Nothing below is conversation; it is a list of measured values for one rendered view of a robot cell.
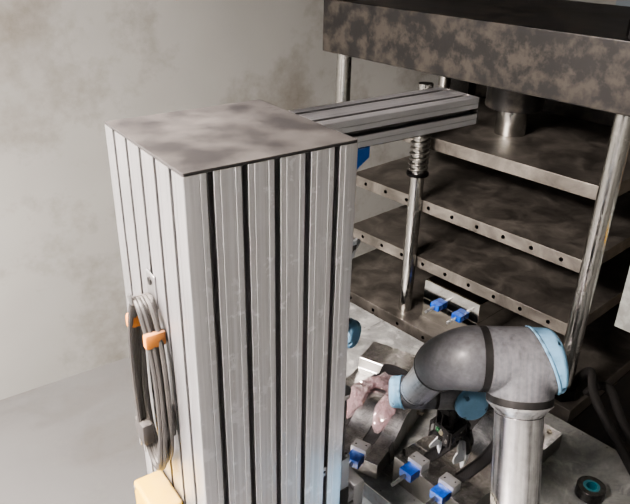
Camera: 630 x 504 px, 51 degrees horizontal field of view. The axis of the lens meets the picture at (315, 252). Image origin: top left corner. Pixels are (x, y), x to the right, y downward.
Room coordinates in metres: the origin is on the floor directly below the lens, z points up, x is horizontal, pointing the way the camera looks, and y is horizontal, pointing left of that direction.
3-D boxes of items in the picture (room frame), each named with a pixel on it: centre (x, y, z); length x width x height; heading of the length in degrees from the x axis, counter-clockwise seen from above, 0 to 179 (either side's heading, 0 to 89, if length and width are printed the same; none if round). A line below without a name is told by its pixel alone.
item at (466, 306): (2.48, -0.73, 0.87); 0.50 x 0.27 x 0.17; 133
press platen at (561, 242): (2.61, -0.80, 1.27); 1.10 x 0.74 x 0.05; 43
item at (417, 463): (1.40, -0.27, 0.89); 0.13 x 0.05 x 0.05; 133
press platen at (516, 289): (2.61, -0.80, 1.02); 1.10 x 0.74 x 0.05; 43
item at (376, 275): (2.57, -0.76, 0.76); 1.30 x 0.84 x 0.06; 43
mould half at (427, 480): (1.54, -0.52, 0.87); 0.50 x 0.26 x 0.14; 133
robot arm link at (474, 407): (1.23, -0.35, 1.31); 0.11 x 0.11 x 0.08; 0
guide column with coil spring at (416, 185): (2.47, -0.39, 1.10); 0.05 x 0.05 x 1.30
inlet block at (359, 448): (1.48, -0.13, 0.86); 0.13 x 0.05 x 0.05; 150
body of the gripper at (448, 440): (1.33, -0.36, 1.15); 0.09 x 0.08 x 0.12; 133
